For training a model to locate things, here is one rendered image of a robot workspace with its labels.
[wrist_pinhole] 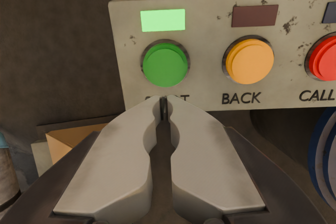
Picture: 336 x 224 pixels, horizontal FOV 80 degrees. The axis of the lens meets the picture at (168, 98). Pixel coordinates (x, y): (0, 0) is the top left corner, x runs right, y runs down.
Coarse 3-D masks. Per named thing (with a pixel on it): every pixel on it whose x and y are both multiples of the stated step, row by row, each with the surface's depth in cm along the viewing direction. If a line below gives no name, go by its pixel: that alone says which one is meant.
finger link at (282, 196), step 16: (224, 128) 9; (240, 144) 8; (256, 160) 7; (256, 176) 7; (272, 176) 7; (288, 176) 7; (272, 192) 6; (288, 192) 6; (272, 208) 6; (288, 208) 6; (304, 208) 6
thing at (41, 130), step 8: (72, 120) 81; (80, 120) 80; (88, 120) 80; (96, 120) 80; (104, 120) 80; (40, 128) 81; (48, 128) 80; (56, 128) 80; (64, 128) 80; (40, 136) 81
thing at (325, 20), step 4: (328, 4) 16; (332, 4) 16; (328, 8) 16; (332, 8) 16; (324, 12) 16; (328, 12) 16; (332, 12) 16; (324, 16) 16; (328, 16) 16; (332, 16) 16; (324, 20) 17; (328, 20) 17; (332, 20) 17
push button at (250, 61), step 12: (240, 48) 17; (252, 48) 17; (264, 48) 17; (228, 60) 18; (240, 60) 17; (252, 60) 17; (264, 60) 17; (228, 72) 18; (240, 72) 18; (252, 72) 18; (264, 72) 18
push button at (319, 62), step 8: (328, 40) 17; (320, 48) 17; (328, 48) 17; (312, 56) 18; (320, 56) 17; (328, 56) 17; (312, 64) 18; (320, 64) 17; (328, 64) 17; (312, 72) 18; (320, 72) 18; (328, 72) 18; (328, 80) 19
